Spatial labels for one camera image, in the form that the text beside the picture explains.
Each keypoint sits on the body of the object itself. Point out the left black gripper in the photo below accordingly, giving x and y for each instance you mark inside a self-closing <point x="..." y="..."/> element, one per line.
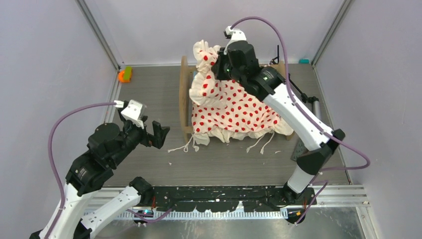
<point x="158" y="138"/>

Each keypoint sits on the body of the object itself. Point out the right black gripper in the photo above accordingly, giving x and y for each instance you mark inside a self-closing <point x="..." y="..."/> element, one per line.
<point x="216" y="68"/>

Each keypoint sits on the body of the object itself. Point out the strawberry print ruffled blanket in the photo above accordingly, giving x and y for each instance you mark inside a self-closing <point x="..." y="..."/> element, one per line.
<point x="231" y="99"/>

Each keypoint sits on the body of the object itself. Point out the wooden pet bed frame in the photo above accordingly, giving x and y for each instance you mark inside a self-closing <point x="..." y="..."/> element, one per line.
<point x="184" y="99"/>

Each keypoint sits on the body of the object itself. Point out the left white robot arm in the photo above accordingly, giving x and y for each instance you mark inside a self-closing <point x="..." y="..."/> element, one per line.
<point x="83" y="182"/>

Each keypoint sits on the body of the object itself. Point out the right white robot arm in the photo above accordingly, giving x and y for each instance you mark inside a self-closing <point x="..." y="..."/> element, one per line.
<point x="318" y="138"/>

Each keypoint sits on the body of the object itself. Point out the teal small block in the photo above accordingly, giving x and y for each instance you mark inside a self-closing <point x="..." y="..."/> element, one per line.
<point x="304" y="61"/>

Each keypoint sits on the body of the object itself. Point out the orange green toy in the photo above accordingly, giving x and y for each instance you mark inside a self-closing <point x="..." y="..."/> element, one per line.
<point x="125" y="75"/>

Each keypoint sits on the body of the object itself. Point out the black tripod stand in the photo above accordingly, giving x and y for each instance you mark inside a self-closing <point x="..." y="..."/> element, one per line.
<point x="304" y="78"/>

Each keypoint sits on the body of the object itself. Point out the black perforated pad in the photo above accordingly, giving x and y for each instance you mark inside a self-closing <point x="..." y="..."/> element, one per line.
<point x="298" y="151"/>

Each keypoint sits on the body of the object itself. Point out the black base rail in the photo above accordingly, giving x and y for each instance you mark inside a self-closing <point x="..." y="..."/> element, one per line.
<point x="241" y="202"/>

